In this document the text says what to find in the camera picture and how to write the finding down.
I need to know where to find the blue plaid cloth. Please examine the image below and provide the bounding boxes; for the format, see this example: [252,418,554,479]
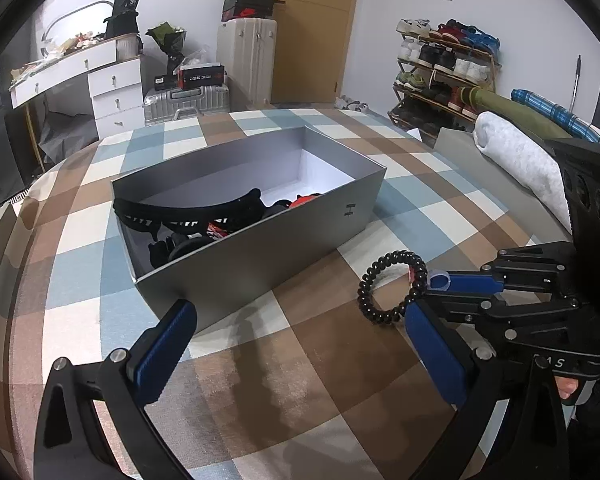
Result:
[511,89,600,148]

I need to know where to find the silver suitcase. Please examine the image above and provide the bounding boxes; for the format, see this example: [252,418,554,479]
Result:
[143,85,231,127]

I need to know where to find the green rolled mat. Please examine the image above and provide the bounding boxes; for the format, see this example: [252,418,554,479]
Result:
[467,87,571,141]

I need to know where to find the metal pole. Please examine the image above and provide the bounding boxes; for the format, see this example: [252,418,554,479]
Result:
[570,55,582,111]

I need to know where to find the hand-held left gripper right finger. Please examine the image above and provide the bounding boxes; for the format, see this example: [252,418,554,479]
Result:
[404,300,568,480]

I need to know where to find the black spiral hair tie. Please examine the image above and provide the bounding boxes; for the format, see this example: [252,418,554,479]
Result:
[358,251,428,328]

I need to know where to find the white rolled towel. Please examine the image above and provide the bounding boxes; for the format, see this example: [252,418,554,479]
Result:
[472,110,573,233]

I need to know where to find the black bag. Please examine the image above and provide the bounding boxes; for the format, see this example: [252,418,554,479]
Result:
[103,0,141,38]

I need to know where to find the black headband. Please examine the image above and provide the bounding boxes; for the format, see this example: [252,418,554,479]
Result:
[112,187,263,241]

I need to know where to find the plaid blanket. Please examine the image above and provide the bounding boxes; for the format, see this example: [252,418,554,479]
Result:
[0,105,576,480]

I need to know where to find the silver cardboard box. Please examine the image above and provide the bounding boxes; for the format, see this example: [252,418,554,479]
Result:
[111,126,387,333]

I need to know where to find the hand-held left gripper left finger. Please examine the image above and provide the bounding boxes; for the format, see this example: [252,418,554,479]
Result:
[32,299,198,480]

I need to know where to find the white suitcase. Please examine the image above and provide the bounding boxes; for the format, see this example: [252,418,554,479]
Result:
[216,17,278,106]

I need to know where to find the red oval pin badge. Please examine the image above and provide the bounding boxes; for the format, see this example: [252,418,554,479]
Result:
[289,193,325,209]

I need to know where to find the person's right hand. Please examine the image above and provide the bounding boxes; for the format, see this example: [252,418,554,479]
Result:
[555,377,588,403]

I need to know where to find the wooden door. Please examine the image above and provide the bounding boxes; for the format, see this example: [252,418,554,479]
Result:
[262,0,363,103]

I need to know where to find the black and red box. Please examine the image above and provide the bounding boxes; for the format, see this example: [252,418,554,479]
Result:
[177,64,227,88]

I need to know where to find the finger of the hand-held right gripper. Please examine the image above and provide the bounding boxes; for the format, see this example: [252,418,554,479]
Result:
[426,241,578,295]
[414,291,596,356]

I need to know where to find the grey ribbed bin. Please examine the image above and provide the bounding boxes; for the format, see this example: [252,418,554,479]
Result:
[116,35,143,58]

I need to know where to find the shoe rack with shoes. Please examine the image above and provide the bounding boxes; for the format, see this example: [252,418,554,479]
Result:
[387,19,502,136]

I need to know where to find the black wrapped flower bouquet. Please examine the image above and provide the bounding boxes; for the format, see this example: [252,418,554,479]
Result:
[145,22,187,73]

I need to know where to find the white desk with drawers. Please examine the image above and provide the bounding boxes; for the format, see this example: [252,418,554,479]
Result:
[9,34,146,136]

